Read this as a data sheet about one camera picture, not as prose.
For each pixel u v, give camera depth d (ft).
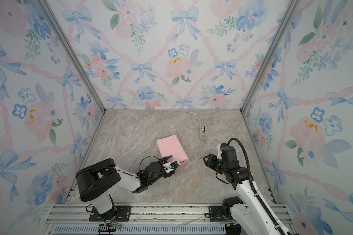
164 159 2.58
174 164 2.39
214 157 2.31
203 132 3.39
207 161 2.38
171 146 3.04
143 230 2.31
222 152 2.05
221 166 2.16
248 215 1.86
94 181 1.56
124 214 2.43
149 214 2.47
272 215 1.41
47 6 2.28
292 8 2.26
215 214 2.35
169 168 2.40
